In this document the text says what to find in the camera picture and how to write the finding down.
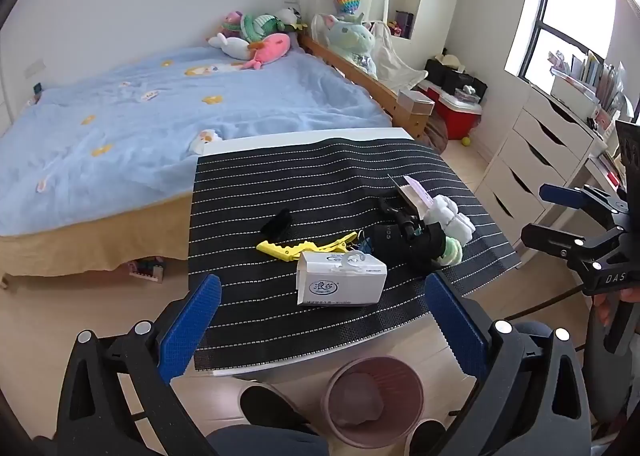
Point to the wooden bed frame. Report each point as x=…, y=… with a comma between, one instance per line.
x=360, y=78

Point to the tan bed skirt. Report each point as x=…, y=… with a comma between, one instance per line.
x=100, y=246

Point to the white fluffy cloth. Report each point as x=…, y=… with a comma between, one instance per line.
x=450, y=218

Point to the person's left leg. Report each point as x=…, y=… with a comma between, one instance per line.
x=265, y=443

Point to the white duck plush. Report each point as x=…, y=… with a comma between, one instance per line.
x=290, y=18

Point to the purple box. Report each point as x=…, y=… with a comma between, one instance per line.
x=404, y=24

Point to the toy brick set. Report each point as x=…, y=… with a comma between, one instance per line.
x=147, y=270

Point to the white mesh net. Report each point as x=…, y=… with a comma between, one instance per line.
x=395, y=63

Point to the white cardboard box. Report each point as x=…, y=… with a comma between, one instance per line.
x=345, y=281

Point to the red cooler box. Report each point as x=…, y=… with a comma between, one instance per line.
x=457, y=118

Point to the light green fluffy sock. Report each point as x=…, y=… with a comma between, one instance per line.
x=452, y=252

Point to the brown bean bag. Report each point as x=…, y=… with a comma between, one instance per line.
x=436, y=133

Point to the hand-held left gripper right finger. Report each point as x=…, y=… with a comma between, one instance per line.
x=457, y=331

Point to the white drawer chest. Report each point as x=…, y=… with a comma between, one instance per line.
x=530, y=155

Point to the white storage box with books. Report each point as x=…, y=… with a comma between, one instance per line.
x=575, y=85

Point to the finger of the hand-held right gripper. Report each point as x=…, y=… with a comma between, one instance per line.
x=560, y=196
x=550, y=238

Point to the pink fish plush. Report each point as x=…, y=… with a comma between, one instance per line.
x=272, y=48

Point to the white seal plush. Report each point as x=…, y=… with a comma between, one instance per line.
x=230, y=45

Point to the light blue blanket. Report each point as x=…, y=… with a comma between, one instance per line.
x=150, y=125

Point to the pink and green plush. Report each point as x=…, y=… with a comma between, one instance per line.
x=231, y=23

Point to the person's right hand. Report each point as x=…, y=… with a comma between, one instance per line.
x=601, y=310

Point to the black storage bags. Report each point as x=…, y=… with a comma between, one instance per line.
x=450, y=78

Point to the white desk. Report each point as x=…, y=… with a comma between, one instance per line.
x=602, y=170

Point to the straw hat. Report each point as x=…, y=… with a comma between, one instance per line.
x=449, y=61

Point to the green striped plush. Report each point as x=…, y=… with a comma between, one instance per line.
x=260, y=25

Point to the blue binder clip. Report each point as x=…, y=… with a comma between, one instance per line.
x=367, y=246

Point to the small black sock bundle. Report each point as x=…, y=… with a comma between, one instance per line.
x=277, y=225

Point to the yellow plastic hair clip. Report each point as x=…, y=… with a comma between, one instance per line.
x=285, y=251

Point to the crumpled pale paper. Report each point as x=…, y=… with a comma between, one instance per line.
x=357, y=398

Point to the pink trash bin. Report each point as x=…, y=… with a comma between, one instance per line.
x=400, y=421

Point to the black white-striped table mat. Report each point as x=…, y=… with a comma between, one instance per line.
x=300, y=175

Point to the small white toy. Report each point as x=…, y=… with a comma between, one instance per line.
x=466, y=91

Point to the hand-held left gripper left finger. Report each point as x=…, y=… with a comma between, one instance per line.
x=192, y=331

